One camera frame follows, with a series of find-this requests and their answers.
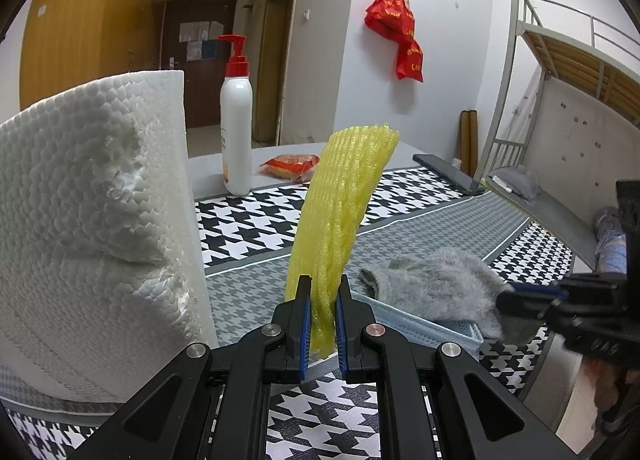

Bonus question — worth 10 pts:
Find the grey fuzzy cloth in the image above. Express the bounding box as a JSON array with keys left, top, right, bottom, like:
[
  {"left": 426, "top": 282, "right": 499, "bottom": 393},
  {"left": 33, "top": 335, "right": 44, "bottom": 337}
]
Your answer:
[{"left": 359, "top": 247, "right": 540, "bottom": 345}]

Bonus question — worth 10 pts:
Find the yellow foam net sleeve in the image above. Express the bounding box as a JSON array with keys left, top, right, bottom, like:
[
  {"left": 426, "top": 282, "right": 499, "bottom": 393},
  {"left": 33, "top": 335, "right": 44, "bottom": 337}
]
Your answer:
[{"left": 284, "top": 125, "right": 399, "bottom": 359}]

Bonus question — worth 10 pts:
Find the light blue plastic basket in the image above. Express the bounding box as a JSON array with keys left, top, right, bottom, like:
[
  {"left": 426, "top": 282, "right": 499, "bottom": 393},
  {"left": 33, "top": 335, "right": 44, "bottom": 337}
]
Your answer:
[{"left": 352, "top": 292, "right": 484, "bottom": 359}]

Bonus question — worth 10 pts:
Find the houndstooth table cloth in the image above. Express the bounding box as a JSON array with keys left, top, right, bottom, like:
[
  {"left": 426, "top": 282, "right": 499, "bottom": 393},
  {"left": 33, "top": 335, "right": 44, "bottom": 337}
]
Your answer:
[{"left": 1, "top": 168, "right": 574, "bottom": 459}]

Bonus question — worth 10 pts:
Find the black smartphone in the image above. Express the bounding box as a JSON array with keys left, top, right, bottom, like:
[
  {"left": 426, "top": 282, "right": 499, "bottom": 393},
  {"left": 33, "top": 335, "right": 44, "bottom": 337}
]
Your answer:
[{"left": 412, "top": 154, "right": 485, "bottom": 196}]

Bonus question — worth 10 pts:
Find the red snack packet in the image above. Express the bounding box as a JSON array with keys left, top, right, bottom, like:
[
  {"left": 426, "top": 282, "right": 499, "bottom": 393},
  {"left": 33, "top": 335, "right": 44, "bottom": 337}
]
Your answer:
[{"left": 258, "top": 155, "right": 320, "bottom": 183}]

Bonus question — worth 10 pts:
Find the white pump lotion bottle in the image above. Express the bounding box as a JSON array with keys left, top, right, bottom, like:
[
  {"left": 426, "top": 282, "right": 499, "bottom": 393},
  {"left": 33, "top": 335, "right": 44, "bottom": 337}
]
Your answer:
[{"left": 218, "top": 34, "right": 253, "bottom": 197}]

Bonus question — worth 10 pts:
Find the metal bunk bed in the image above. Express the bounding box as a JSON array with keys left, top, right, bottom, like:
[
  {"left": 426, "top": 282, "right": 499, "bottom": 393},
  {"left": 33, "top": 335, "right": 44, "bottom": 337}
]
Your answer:
[{"left": 474, "top": 0, "right": 639, "bottom": 269}]

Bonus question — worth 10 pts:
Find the wooden side door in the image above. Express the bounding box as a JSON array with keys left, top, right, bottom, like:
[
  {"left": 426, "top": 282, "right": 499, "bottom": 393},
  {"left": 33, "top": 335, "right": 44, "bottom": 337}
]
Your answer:
[{"left": 253, "top": 0, "right": 295, "bottom": 145}]

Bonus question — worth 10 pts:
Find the red hanging bag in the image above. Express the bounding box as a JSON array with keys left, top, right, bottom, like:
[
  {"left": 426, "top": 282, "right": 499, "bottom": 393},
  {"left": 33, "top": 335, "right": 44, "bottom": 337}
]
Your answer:
[{"left": 364, "top": 0, "right": 423, "bottom": 82}]

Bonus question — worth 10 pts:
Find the dark brown entrance door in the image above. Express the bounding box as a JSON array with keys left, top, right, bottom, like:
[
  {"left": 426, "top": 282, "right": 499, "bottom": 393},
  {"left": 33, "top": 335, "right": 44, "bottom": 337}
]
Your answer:
[{"left": 160, "top": 0, "right": 238, "bottom": 129}]

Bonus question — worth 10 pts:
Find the wooden wardrobe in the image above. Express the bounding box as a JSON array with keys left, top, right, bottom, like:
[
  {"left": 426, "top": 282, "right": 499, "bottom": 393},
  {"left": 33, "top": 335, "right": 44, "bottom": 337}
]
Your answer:
[{"left": 18, "top": 0, "right": 166, "bottom": 108}]

